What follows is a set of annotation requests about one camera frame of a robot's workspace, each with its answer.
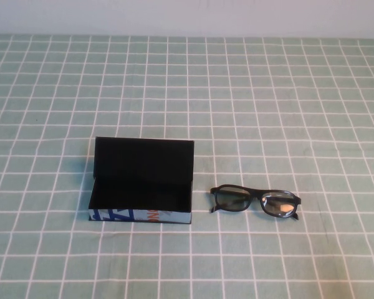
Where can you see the black printed glasses case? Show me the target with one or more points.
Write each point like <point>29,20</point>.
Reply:
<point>143,165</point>

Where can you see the black framed glasses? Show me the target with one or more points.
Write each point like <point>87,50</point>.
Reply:
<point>252,189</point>

